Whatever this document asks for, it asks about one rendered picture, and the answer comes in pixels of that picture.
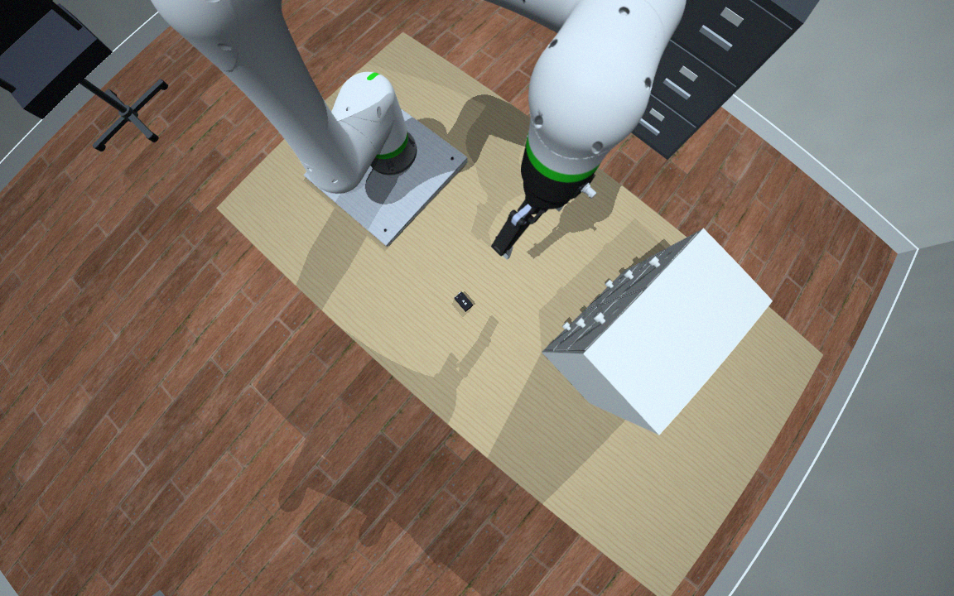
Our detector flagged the white chest of drawers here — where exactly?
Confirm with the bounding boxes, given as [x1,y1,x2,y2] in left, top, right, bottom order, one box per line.
[542,229,772,435]

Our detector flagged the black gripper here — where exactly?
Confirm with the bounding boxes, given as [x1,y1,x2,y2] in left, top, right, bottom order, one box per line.
[491,182,569,260]

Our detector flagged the grey drawer front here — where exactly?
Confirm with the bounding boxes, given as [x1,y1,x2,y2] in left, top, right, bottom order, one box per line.
[586,264,639,309]
[568,291,643,351]
[602,257,652,303]
[555,300,616,351]
[544,307,597,350]
[623,235,696,296]

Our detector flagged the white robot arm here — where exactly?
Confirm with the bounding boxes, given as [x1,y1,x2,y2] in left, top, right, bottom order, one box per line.
[151,0,687,202]

